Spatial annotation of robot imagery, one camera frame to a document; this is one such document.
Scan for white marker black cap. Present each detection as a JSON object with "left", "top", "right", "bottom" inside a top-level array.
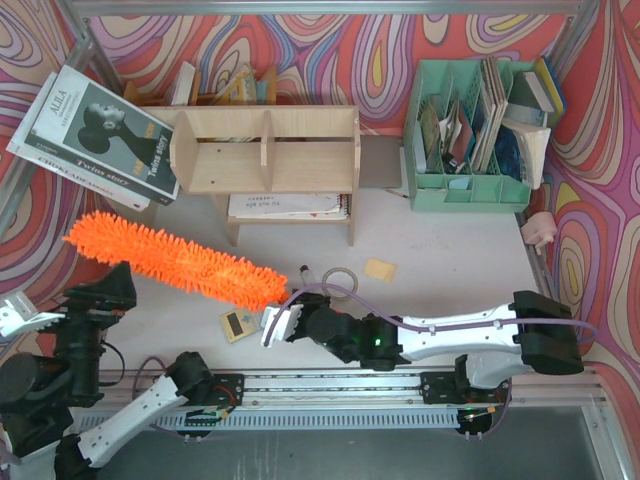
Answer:
[{"left": 299, "top": 264, "right": 317, "bottom": 287}]

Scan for orange microfiber duster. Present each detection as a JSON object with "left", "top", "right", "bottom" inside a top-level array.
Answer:
[{"left": 64, "top": 211, "right": 290, "bottom": 312}]

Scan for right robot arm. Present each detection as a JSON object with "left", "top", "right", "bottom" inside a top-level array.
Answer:
[{"left": 293, "top": 290, "right": 584, "bottom": 390}]

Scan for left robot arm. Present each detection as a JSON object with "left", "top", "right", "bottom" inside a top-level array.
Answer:
[{"left": 1, "top": 262, "right": 213, "bottom": 479}]

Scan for wooden bookshelf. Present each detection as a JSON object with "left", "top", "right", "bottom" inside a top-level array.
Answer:
[{"left": 145, "top": 105, "right": 361, "bottom": 245}]

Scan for yellow sticky note pad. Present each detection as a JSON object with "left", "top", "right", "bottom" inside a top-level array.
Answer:
[{"left": 363, "top": 258, "right": 397, "bottom": 283}]

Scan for grey pocket calculator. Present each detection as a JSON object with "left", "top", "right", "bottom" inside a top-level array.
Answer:
[{"left": 220, "top": 308, "right": 260, "bottom": 344}]

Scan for spiral notebook on lower shelf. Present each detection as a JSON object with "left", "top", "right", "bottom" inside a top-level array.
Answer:
[{"left": 227, "top": 193, "right": 350, "bottom": 221}]

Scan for pencil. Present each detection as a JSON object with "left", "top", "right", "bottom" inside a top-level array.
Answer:
[{"left": 384, "top": 189, "right": 410, "bottom": 199}]

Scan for grey brown mat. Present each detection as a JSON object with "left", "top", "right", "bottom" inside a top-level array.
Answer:
[{"left": 359, "top": 135, "right": 402, "bottom": 189}]

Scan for Twins story magazine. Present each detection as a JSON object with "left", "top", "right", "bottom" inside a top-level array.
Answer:
[{"left": 18, "top": 66, "right": 179, "bottom": 205}]

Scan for green desk organizer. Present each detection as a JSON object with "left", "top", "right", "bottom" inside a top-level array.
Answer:
[{"left": 403, "top": 60, "right": 531, "bottom": 213}]

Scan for open book beside organizer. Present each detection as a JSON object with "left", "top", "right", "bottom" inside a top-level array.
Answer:
[{"left": 495, "top": 117, "right": 551, "bottom": 190}]

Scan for blue yellow book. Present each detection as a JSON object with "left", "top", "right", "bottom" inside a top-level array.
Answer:
[{"left": 509, "top": 57, "right": 566, "bottom": 129}]

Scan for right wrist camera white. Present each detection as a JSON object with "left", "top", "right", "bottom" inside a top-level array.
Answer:
[{"left": 260, "top": 304, "right": 303, "bottom": 348}]

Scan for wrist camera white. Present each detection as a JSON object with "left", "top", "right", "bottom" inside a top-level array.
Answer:
[
  {"left": 1, "top": 292, "right": 64, "bottom": 338},
  {"left": 260, "top": 304, "right": 303, "bottom": 348}
]

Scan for tape ring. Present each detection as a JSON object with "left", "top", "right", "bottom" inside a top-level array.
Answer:
[{"left": 321, "top": 266, "right": 359, "bottom": 302}]

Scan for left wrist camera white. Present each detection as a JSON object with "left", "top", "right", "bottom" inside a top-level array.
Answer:
[{"left": 1, "top": 292, "right": 64, "bottom": 338}]

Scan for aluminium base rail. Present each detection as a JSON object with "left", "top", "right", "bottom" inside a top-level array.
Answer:
[{"left": 99, "top": 369, "right": 611, "bottom": 416}]

